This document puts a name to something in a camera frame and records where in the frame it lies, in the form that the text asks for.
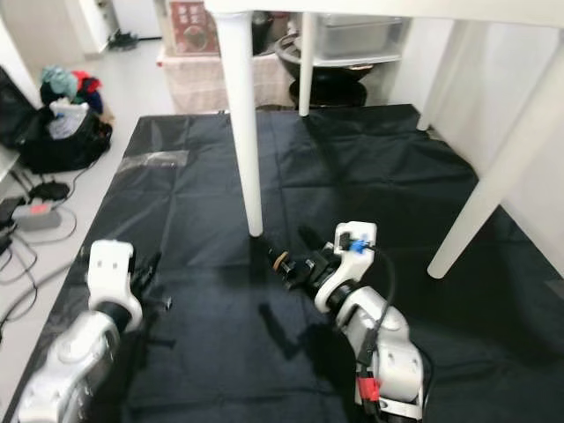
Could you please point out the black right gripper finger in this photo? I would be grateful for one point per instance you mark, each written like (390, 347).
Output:
(316, 241)
(285, 262)

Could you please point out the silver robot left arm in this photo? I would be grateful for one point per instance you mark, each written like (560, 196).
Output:
(70, 370)

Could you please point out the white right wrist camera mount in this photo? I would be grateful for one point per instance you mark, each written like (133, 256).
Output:
(352, 233)

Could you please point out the white fridge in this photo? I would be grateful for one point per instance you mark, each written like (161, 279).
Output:
(137, 18)

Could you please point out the clear plastic wrapper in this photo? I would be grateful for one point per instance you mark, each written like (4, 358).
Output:
(154, 160)

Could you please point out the black power adapter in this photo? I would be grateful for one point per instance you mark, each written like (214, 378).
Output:
(11, 210)

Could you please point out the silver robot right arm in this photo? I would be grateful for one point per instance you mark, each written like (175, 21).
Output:
(392, 352)

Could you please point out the black cloth cover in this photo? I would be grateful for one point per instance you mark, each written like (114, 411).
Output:
(229, 352)

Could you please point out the clear plastic storage box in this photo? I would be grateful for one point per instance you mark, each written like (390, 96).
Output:
(361, 37)

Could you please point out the beige fringed cloth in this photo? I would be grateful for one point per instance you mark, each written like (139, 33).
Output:
(194, 84)

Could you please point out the colourful clothes pile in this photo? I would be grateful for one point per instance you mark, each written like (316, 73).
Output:
(70, 88)

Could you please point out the dark red patterned box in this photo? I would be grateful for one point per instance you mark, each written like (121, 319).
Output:
(194, 26)

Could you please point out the grey small charger box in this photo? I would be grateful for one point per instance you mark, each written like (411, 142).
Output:
(37, 216)

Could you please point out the black small floor item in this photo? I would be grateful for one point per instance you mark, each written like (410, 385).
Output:
(123, 41)

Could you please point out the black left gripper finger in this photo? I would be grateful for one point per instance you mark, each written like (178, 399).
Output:
(150, 269)

